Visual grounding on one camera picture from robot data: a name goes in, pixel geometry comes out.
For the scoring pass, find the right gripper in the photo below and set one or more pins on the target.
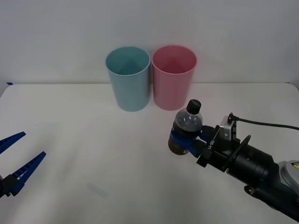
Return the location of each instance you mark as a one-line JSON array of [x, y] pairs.
[[216, 154]]

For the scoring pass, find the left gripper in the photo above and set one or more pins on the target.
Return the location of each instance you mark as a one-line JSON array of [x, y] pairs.
[[2, 187]]

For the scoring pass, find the dark drink bottle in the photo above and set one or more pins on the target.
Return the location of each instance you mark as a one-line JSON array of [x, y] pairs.
[[187, 121]]

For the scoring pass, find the pink plastic bin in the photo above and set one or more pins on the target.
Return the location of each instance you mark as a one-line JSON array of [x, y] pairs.
[[171, 91]]

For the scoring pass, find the pale blue plastic bin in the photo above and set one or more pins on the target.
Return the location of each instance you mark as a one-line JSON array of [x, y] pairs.
[[130, 91]]

